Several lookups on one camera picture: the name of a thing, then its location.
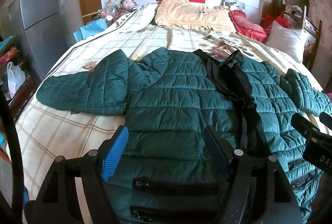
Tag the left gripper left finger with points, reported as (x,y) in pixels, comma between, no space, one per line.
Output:
(97,166)

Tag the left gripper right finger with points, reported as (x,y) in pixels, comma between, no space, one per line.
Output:
(242,202)

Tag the dark green quilted jacket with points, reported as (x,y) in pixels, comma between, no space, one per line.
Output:
(166,173)

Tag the floral checked bedspread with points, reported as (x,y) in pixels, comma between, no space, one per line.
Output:
(45,133)

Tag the white pillow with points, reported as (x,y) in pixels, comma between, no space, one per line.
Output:
(289,41)

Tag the wooden chair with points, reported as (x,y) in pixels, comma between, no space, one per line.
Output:
(301,21)

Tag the white plastic bag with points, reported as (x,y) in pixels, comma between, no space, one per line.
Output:
(15,78)

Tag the blue paper bag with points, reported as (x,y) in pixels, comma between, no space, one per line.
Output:
(94,27)

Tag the red heart cushion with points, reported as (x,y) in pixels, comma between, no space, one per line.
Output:
(246,27)

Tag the grey refrigerator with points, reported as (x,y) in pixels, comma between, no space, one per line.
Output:
(41,35)

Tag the pig plush toy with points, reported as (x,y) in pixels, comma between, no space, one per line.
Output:
(128,5)

